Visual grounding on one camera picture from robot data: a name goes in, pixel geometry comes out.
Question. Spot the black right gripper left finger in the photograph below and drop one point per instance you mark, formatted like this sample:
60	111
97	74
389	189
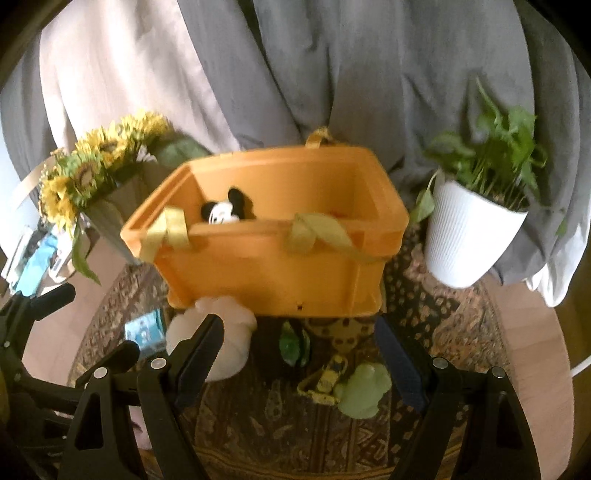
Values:
100	442

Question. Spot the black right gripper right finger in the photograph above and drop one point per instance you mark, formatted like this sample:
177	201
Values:
497	444

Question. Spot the blue cartoon tissue pack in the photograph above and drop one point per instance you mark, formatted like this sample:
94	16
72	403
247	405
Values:
147	332

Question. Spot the light green plush toy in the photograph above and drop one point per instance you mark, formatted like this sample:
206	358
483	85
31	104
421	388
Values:
359	396

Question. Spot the dark green plush toy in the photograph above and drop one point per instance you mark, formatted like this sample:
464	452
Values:
294	344

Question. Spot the Mickey Mouse plush toy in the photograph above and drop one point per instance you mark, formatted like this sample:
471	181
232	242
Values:
234	208

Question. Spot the patterned oriental rug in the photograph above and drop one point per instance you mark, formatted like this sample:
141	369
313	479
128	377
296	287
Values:
256	426

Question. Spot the white plant pot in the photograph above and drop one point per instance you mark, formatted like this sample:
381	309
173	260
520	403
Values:
466	234

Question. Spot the grey ribbed vase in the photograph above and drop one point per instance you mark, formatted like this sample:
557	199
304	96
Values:
109	213

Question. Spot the sunflower bouquet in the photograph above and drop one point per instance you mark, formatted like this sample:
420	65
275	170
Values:
102	161

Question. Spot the green leafy houseplant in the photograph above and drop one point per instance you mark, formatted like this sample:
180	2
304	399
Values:
505	168

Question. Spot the orange plastic storage crate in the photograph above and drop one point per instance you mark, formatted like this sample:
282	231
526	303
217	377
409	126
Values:
326	221

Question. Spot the white sheer curtain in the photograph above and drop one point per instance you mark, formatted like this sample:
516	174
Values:
101	60

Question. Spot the grey curtain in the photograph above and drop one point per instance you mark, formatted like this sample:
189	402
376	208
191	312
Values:
387	75

